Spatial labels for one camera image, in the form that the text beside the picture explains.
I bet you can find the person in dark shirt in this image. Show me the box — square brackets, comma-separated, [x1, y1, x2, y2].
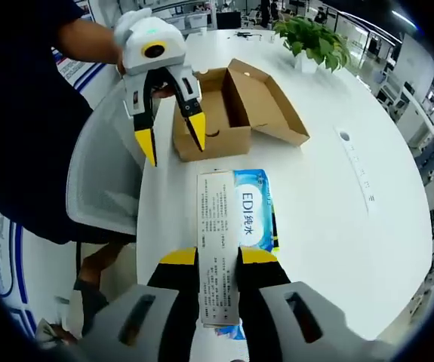
[0, 0, 138, 246]

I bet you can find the person's left hand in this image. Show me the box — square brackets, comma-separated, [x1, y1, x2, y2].
[151, 84, 176, 99]

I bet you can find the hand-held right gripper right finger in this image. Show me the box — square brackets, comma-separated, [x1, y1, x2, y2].
[237, 247, 397, 362]

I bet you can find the blue wet wipes soft item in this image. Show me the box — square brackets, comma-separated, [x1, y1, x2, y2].
[232, 168, 281, 253]

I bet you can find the brown cardboard shoe box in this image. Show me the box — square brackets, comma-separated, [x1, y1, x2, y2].
[171, 58, 311, 163]

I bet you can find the green plant in white pot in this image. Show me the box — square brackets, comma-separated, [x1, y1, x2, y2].
[272, 14, 352, 75]

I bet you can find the dark packet with yellow stripes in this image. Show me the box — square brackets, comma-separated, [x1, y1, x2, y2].
[271, 195, 281, 252]

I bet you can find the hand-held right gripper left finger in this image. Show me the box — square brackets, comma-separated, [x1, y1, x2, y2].
[76, 247, 201, 362]

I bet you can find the grey mesh office chair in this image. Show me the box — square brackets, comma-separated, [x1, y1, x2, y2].
[65, 81, 152, 237]

